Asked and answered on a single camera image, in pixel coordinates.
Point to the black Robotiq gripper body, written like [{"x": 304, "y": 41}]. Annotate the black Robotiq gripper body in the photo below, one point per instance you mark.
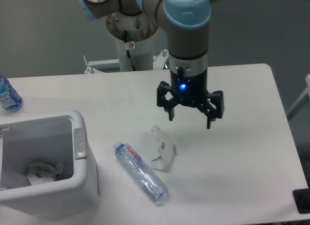
[{"x": 189, "y": 91}]

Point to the white paper wrapper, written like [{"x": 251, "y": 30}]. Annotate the white paper wrapper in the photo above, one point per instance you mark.
[{"x": 166, "y": 150}]

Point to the clear plastic water bottle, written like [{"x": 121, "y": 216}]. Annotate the clear plastic water bottle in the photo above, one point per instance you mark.
[{"x": 144, "y": 176}]

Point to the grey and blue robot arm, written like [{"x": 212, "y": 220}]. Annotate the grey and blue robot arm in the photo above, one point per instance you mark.
[{"x": 186, "y": 23}]

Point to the white plastic trash can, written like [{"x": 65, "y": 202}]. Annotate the white plastic trash can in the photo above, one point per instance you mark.
[{"x": 48, "y": 138}]

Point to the crumpled trash inside can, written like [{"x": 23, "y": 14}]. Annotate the crumpled trash inside can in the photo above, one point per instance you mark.
[{"x": 41, "y": 173}]

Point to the black clamp at table edge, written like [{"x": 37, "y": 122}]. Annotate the black clamp at table edge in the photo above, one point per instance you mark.
[{"x": 302, "y": 200}]

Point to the blue labelled drink bottle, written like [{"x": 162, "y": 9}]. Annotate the blue labelled drink bottle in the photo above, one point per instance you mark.
[{"x": 10, "y": 99}]

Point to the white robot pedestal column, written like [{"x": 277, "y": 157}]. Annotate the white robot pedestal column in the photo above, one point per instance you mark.
[{"x": 133, "y": 36}]

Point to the white metal base frame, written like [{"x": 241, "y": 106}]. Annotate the white metal base frame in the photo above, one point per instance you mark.
[{"x": 159, "y": 62}]

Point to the white frame at right edge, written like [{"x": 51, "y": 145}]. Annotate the white frame at right edge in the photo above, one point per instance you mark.
[{"x": 300, "y": 102}]

